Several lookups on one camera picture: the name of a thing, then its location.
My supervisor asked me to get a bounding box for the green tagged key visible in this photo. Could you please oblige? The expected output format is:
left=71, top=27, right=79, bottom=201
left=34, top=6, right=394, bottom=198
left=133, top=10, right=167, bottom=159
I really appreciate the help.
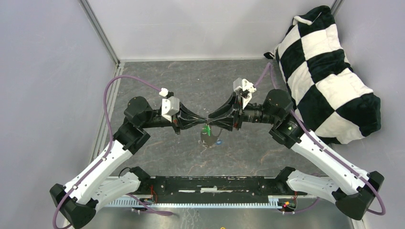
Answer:
left=203, top=125, right=211, bottom=136

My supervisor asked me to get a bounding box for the grey metal key holder plate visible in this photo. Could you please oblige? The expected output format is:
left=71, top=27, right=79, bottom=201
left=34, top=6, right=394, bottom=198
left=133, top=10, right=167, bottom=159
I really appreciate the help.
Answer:
left=200, top=126, right=223, bottom=148

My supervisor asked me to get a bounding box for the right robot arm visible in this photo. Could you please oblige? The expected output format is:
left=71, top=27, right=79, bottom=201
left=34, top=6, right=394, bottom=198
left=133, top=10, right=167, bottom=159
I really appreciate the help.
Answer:
left=208, top=89, right=384, bottom=220

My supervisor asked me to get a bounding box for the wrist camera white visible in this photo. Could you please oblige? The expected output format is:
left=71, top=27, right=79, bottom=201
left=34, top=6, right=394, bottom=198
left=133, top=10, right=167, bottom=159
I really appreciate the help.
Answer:
left=233, top=78, right=256, bottom=109
left=159, top=88, right=180, bottom=122

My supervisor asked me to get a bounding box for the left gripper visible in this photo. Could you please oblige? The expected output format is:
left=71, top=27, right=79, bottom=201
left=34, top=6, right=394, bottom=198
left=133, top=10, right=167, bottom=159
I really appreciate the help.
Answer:
left=141, top=102, right=207, bottom=135

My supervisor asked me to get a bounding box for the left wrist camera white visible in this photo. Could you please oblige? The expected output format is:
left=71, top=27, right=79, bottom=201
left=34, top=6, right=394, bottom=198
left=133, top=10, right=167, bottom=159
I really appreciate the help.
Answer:
left=159, top=88, right=180, bottom=122

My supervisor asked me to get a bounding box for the white slotted cable duct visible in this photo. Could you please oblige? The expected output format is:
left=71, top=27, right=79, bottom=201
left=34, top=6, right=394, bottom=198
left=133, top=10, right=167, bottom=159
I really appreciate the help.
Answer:
left=106, top=197, right=282, bottom=209

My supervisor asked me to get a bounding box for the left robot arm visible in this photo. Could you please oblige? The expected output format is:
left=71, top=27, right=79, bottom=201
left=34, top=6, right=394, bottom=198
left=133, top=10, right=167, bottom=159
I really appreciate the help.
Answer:
left=50, top=96, right=206, bottom=229

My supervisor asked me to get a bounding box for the black white checkered pillow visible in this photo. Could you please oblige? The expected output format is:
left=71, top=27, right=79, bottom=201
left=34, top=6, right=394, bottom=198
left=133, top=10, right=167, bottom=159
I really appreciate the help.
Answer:
left=265, top=5, right=382, bottom=144

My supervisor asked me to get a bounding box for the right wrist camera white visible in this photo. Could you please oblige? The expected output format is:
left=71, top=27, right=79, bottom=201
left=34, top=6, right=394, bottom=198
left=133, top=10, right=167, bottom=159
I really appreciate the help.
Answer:
left=233, top=78, right=256, bottom=109

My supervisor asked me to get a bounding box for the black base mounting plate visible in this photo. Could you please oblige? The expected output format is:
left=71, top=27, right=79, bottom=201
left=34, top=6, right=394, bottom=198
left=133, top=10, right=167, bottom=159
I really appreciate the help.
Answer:
left=132, top=176, right=305, bottom=196

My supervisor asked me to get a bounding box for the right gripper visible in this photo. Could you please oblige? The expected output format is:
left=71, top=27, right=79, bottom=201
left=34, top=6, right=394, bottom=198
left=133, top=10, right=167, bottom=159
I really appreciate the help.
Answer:
left=208, top=92, right=278, bottom=132

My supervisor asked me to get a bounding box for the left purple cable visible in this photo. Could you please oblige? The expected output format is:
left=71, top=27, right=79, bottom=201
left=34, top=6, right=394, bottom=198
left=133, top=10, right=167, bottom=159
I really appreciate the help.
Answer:
left=52, top=75, right=175, bottom=229

